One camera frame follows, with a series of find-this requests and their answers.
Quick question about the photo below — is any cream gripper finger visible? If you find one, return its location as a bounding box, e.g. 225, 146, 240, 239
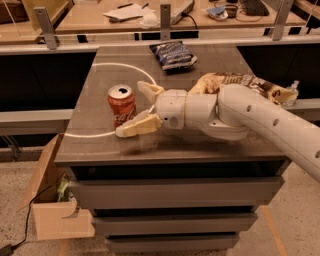
137, 81, 165, 104
115, 110, 162, 138

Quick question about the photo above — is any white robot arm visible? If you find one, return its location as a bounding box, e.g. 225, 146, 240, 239
115, 81, 320, 181

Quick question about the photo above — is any stack of white papers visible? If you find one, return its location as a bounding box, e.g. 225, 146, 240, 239
104, 4, 154, 21

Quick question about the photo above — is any red coca-cola can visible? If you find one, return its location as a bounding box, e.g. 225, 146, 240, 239
108, 84, 137, 128

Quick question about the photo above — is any brown yellow chip bag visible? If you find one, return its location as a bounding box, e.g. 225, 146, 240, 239
189, 73, 287, 105

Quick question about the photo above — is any blue chip bag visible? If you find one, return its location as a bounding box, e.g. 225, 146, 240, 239
149, 41, 197, 71

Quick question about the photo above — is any metal bracket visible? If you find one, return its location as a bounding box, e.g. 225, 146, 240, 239
271, 0, 294, 41
33, 6, 58, 50
160, 4, 171, 41

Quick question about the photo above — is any metal bracket right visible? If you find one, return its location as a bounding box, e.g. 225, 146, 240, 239
271, 0, 294, 41

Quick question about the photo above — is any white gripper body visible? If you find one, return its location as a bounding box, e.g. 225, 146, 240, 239
155, 89, 187, 129

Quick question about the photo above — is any black power cable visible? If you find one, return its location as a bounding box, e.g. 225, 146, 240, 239
0, 173, 66, 256

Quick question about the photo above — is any green item in box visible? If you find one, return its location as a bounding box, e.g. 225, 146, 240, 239
57, 177, 69, 202

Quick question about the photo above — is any black keyboard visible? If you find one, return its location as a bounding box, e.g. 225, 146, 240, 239
239, 0, 269, 16

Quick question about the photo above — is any cardboard box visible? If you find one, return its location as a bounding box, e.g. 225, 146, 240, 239
19, 134, 95, 240

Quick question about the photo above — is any power strip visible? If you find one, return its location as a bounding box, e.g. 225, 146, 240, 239
170, 0, 195, 25

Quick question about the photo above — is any metal bracket middle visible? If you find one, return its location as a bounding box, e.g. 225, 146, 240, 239
160, 4, 171, 41

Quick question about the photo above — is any metal bracket left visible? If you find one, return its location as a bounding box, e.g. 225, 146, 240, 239
33, 6, 58, 50

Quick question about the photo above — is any grey drawer cabinet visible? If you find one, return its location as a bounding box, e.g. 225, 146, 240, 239
55, 45, 290, 253

